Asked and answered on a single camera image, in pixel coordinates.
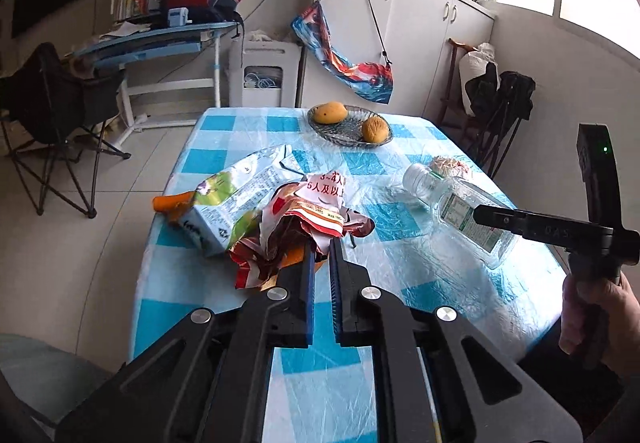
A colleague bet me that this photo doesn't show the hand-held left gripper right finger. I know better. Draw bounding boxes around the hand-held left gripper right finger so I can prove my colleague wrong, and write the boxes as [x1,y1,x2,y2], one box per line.
[329,238,584,443]

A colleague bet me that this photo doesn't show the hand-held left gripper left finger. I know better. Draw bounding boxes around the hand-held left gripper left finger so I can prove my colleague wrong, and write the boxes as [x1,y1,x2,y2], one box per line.
[55,243,317,443]

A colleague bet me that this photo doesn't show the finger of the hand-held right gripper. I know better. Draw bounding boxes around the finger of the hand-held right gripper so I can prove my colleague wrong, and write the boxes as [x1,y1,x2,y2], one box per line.
[472,204,570,250]

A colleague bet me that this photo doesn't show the clear plastic bottle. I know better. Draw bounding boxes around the clear plastic bottle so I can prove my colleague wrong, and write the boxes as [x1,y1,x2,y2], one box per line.
[402,163,519,270]

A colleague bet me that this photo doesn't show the red snack wrapper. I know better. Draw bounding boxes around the red snack wrapper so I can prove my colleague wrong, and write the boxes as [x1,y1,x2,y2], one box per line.
[229,172,376,290]

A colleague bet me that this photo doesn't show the person's right hand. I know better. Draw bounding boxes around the person's right hand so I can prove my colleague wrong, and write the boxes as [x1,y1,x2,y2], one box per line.
[558,273,640,376]

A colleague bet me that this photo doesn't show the crumpled paper ball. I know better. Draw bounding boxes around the crumpled paper ball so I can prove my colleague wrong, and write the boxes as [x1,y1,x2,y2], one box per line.
[431,156,471,179]

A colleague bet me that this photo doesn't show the green and white drink carton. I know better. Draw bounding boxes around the green and white drink carton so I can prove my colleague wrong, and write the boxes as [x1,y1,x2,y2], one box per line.
[167,144,304,258]

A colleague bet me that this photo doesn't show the glass fruit bowl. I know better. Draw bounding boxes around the glass fruit bowl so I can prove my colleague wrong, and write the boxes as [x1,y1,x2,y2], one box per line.
[307,104,394,148]

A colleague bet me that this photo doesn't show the wooden chair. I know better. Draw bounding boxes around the wooden chair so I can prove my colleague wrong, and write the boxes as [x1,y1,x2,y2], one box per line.
[437,38,496,129]

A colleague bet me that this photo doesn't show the white plastic bag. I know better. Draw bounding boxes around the white plastic bag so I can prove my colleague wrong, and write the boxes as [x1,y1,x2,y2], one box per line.
[459,43,497,116]

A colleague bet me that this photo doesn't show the speckled yellow mango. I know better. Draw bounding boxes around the speckled yellow mango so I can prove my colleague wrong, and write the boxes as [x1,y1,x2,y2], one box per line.
[361,116,391,144]

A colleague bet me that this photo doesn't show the person's dark clothing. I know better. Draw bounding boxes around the person's dark clothing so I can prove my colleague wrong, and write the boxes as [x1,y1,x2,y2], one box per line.
[517,353,640,443]

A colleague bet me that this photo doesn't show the blue checkered tablecloth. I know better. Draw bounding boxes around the blue checkered tablecloth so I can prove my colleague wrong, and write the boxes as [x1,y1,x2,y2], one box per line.
[129,107,571,443]

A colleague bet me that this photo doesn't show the smooth yellow mango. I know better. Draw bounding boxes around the smooth yellow mango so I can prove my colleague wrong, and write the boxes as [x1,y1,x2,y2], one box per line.
[313,102,347,125]

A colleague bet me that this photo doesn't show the colourful printed bag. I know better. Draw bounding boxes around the colourful printed bag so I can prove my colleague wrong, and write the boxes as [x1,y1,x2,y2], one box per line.
[291,0,395,104]

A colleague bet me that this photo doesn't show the white cabinet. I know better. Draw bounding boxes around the white cabinet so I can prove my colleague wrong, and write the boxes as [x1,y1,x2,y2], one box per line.
[295,0,498,121]

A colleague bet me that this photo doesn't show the white plastic stool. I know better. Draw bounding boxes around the white plastic stool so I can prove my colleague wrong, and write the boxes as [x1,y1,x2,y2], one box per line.
[229,34,303,108]

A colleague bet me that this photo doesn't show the pale green cloth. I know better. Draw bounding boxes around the pale green cloth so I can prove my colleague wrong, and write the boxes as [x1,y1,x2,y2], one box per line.
[0,333,114,443]

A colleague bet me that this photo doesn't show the blue study desk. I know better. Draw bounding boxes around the blue study desk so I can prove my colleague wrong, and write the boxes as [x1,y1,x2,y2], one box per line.
[65,19,242,131]

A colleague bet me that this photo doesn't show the loose papers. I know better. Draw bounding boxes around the loose papers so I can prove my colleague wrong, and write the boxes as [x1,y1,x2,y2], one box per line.
[101,21,152,37]

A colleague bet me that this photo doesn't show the black folding chair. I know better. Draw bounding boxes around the black folding chair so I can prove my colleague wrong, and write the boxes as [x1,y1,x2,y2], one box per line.
[0,42,132,219]

